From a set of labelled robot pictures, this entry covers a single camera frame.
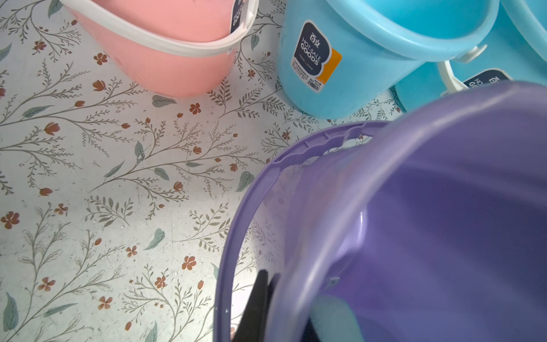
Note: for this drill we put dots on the teal plastic bucket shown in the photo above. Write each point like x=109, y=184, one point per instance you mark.
x=514, y=50
x=336, y=56

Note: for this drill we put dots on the purple plastic bucket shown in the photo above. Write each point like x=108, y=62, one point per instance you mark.
x=431, y=227

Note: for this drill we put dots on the pink plastic bucket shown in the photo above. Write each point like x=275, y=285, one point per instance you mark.
x=173, y=48

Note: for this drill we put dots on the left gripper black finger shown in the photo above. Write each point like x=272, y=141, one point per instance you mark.
x=253, y=323

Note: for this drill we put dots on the floral patterned table mat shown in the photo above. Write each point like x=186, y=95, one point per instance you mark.
x=116, y=201

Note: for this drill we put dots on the mint green microfiber cloth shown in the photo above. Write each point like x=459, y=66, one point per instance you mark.
x=332, y=319

